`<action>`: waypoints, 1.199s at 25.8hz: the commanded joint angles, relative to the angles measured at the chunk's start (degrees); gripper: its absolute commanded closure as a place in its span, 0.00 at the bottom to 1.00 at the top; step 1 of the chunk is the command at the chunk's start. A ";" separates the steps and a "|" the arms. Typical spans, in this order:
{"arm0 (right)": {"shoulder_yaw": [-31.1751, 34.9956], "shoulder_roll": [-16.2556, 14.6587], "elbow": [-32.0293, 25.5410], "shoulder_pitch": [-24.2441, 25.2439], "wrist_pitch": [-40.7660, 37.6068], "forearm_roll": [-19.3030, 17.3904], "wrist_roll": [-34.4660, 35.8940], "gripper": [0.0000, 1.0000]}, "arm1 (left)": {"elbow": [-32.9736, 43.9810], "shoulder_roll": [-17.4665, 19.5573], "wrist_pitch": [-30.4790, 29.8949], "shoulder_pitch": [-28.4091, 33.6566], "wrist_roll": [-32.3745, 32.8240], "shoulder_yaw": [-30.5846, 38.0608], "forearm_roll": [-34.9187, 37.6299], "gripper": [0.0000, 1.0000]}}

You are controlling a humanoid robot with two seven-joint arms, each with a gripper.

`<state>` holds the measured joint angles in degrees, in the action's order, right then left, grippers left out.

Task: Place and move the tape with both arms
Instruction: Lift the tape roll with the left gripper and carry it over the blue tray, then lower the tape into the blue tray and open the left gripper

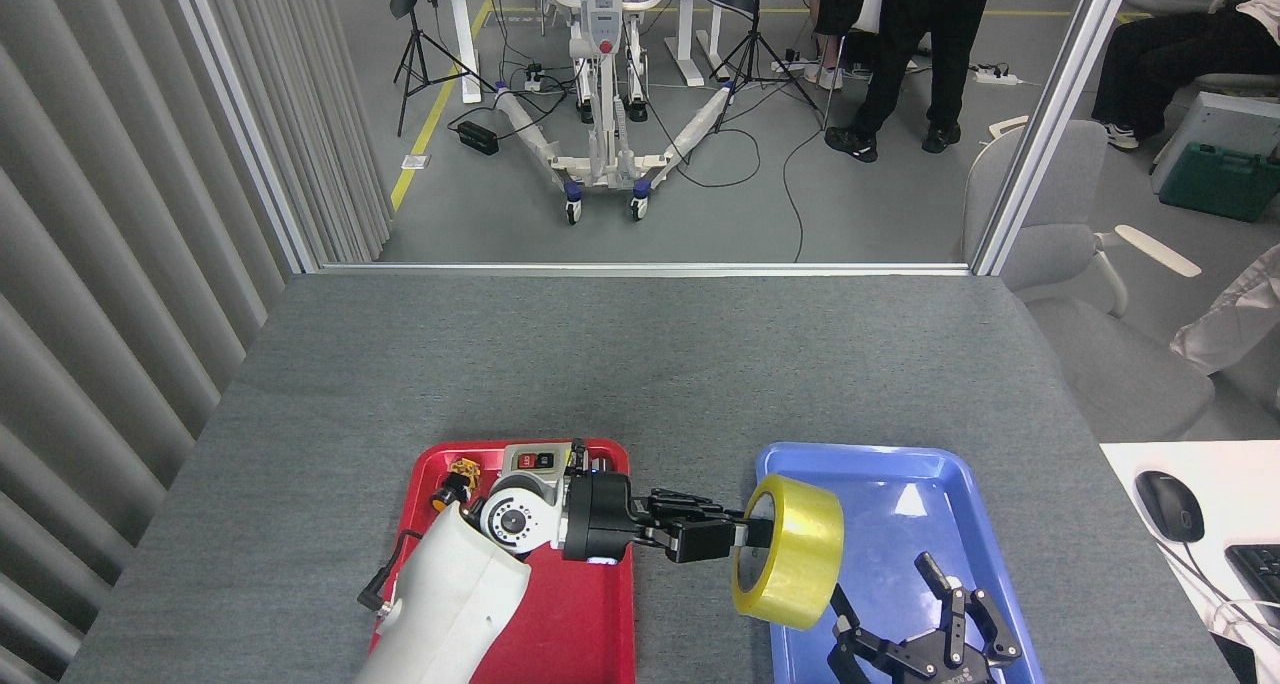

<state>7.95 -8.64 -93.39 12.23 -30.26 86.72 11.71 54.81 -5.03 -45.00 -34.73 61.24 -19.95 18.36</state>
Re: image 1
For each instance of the black computer mouse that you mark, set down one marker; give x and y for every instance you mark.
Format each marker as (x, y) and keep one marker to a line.
(1170, 504)

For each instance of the yellow black push button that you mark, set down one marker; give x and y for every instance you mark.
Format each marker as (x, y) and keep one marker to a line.
(450, 486)

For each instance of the person's leg in pale trousers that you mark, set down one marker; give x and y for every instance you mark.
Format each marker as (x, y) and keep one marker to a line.
(1230, 324)

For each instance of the white power strip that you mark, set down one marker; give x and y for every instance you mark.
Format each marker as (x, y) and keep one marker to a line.
(997, 77)

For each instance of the silver horizontal rail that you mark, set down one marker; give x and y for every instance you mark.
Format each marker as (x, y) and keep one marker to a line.
(640, 268)

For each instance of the yellow tape roll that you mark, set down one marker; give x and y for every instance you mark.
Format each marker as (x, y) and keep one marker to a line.
(800, 544)

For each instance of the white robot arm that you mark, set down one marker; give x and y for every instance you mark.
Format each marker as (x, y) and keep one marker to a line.
(450, 594)

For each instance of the grey case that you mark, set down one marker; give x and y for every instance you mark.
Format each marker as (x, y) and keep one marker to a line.
(1225, 119)

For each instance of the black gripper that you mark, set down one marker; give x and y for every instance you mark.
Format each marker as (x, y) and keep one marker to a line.
(950, 674)
(600, 519)

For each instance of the red plastic tray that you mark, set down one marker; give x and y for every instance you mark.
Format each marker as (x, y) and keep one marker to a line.
(585, 624)

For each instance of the black box on floor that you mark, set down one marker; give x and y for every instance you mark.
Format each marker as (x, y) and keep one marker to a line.
(478, 137)

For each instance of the black silver cylinder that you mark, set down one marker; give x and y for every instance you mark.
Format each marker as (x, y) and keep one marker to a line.
(601, 463)

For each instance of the white desk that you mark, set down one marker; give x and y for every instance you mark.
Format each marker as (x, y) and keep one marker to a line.
(1140, 459)

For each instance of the white floor plate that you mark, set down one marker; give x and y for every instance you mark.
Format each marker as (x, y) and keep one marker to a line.
(415, 162)

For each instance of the blue plastic tray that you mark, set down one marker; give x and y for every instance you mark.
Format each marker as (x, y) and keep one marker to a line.
(960, 524)

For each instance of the white push button switch box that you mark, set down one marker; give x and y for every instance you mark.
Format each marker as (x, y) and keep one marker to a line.
(525, 457)

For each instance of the standing person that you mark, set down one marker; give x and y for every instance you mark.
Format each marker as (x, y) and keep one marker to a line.
(950, 24)

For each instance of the black tripod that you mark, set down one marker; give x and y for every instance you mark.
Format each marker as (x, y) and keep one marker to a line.
(755, 44)
(413, 54)

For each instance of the grey office chair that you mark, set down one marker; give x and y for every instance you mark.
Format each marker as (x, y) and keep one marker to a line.
(1100, 364)

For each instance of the silver post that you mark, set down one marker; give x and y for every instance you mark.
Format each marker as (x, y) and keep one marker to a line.
(250, 134)
(1050, 124)

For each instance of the white stand on wheels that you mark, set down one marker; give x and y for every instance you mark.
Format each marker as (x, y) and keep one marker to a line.
(602, 114)

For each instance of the seated person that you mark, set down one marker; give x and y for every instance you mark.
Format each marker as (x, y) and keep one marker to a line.
(1170, 54)

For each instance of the black keyboard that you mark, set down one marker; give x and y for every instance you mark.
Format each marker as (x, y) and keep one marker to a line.
(1260, 579)

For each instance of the green plastic case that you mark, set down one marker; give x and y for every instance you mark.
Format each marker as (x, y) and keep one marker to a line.
(1215, 184)

